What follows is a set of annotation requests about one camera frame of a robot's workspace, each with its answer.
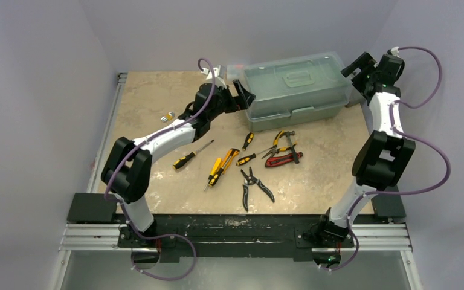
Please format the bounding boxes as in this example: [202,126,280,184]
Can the yellow needle nose pliers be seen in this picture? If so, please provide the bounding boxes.
[262,130,290,159]

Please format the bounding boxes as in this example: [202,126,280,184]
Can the purple cable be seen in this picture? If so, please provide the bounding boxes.
[103,57,217,282]
[319,46,452,273]

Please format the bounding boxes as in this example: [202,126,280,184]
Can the small black hammer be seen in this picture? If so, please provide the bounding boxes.
[283,131,300,164]

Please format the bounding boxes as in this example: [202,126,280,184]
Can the red black utility knife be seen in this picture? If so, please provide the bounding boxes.
[265,153,295,168]

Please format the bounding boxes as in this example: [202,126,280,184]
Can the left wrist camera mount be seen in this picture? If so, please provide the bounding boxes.
[201,65,227,88]

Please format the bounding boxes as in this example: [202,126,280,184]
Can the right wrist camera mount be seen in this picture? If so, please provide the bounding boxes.
[387,46,399,57]

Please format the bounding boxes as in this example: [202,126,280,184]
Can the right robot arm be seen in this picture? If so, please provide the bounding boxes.
[312,52,416,246]

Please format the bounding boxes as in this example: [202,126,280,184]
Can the small clear parts box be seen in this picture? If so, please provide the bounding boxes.
[226,64,248,81]

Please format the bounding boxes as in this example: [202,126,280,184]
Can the right black corner block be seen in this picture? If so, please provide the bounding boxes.
[371,194,407,219]

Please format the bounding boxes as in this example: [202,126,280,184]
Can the left black corner block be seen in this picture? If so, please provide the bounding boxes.
[66,193,117,224]

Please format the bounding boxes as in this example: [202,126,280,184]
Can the long black yellow screwdriver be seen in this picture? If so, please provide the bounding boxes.
[172,140,214,170]

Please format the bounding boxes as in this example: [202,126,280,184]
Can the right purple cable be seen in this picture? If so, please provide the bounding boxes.
[319,46,452,273]

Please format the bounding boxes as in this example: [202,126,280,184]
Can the black corner block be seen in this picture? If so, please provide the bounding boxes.
[66,193,117,224]
[371,194,407,219]

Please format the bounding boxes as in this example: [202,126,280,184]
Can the small yellow hex key set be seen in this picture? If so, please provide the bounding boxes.
[160,112,175,123]

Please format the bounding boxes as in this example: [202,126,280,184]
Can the aluminium rail frame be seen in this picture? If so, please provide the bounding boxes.
[59,72,423,290]

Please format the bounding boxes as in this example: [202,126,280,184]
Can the stubby black yellow screwdriver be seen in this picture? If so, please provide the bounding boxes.
[242,132,254,151]

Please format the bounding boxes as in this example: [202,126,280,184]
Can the medium black yellow screwdriver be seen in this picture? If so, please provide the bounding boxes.
[236,149,270,166]

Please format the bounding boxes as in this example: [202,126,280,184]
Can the green plastic tool box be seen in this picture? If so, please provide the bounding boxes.
[243,51,352,132]

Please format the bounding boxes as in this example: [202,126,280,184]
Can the yellow precision screwdriver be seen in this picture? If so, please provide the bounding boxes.
[204,158,222,191]

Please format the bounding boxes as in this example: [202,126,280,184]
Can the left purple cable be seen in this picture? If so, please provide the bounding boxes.
[103,57,217,282]

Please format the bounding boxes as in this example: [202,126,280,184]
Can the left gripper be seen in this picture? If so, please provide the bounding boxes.
[207,80,254,122]

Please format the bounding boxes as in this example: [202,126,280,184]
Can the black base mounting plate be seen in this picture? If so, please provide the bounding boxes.
[117,214,355,265]

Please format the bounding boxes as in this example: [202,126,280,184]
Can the yellow black utility knife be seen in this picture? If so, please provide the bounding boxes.
[209,148,240,187]

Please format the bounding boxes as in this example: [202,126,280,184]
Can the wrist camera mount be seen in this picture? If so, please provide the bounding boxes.
[201,65,227,88]
[387,46,399,57]

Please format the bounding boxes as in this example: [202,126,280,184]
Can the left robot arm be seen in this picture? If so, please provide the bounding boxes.
[101,80,256,247]

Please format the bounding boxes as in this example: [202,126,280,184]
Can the black wire stripper pliers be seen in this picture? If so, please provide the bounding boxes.
[240,167,276,212]

